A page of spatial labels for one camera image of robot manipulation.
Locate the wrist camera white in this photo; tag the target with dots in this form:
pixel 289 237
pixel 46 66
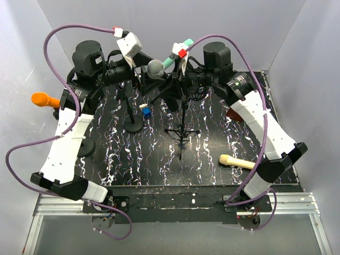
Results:
pixel 179 51
pixel 129 47

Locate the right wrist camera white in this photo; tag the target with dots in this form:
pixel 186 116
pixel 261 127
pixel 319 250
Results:
pixel 179 51

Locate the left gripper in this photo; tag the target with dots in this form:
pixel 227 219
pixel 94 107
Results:
pixel 146 83

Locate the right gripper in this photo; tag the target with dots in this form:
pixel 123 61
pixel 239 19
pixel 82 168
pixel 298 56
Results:
pixel 172 89

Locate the blue white small block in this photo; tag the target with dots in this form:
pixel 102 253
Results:
pixel 145 110

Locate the wooden metronome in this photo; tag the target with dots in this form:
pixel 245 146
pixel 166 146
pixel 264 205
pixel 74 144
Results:
pixel 233 115

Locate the orange microphone stand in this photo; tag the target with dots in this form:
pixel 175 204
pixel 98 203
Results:
pixel 87 147

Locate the teal microphone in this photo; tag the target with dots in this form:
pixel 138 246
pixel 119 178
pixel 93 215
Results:
pixel 168 62

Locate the cream microphone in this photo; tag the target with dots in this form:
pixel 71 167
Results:
pixel 228 160

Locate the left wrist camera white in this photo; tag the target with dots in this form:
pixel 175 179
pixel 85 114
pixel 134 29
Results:
pixel 129 47

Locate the aluminium frame rail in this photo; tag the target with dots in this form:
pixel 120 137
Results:
pixel 181 219

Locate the orange microphone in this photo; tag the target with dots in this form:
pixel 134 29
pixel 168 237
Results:
pixel 42 99

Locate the round base microphone stand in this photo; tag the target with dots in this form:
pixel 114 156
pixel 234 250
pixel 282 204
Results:
pixel 133 124

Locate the black silver-grille microphone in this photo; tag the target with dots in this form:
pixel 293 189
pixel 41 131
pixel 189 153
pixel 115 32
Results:
pixel 156 70

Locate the black marble pattern mat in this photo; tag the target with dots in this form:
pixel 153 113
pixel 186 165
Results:
pixel 151 156

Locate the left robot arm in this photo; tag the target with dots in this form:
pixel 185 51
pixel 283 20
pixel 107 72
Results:
pixel 87 81

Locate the shock mount tripod stand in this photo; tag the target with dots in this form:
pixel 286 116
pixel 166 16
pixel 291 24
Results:
pixel 183 125

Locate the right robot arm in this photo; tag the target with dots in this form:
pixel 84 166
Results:
pixel 243 95

